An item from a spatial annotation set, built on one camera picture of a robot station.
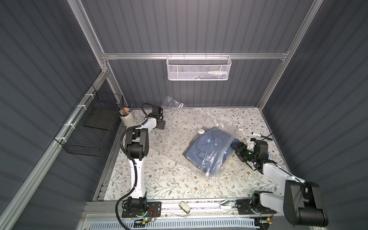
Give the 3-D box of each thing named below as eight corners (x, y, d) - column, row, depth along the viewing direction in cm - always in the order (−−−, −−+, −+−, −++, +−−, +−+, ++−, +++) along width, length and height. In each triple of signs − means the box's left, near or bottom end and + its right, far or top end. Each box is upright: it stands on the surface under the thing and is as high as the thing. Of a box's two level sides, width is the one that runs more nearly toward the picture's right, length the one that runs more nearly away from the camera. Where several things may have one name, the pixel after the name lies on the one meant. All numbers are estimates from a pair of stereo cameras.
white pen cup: (123, 126, 110) (117, 117, 102) (126, 117, 117) (121, 107, 108) (133, 126, 110) (128, 117, 102) (136, 117, 117) (132, 107, 108)
